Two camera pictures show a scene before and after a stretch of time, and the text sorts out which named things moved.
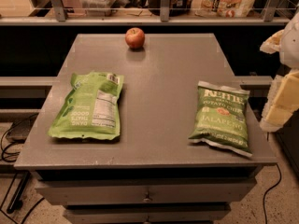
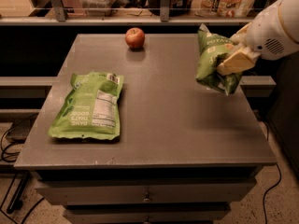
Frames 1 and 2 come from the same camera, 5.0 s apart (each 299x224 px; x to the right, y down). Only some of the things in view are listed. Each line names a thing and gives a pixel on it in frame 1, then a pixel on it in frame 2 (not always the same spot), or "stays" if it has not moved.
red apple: (135, 37) stays
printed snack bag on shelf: (227, 1) stays
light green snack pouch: (92, 109) stays
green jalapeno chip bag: (220, 119) to (211, 48)
